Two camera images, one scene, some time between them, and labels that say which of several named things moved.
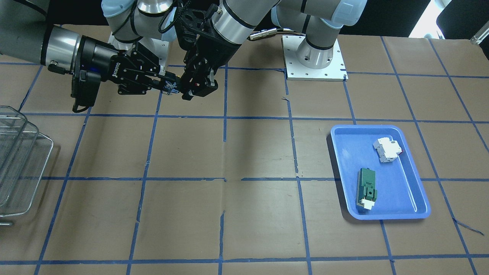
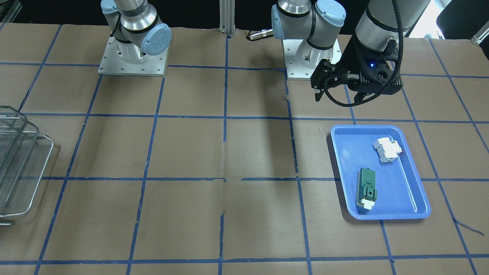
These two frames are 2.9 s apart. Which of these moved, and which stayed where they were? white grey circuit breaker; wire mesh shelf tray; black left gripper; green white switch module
Moved: black left gripper
Stayed: green white switch module; white grey circuit breaker; wire mesh shelf tray
